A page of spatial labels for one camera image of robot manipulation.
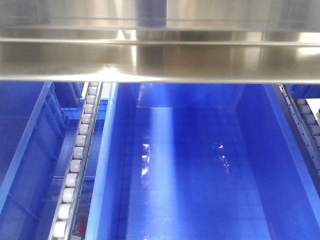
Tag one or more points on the right white roller track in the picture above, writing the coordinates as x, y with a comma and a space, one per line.
306, 123

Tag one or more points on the white roller track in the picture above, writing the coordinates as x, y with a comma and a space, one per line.
69, 197
306, 123

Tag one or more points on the blue bin at left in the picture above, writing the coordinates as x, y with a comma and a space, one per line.
35, 132

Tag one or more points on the steel shelf beam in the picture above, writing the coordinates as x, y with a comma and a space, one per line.
179, 41

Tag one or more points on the large blue target bin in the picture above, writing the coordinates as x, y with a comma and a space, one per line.
202, 162

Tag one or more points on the left white roller track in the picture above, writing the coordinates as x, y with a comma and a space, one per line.
69, 197

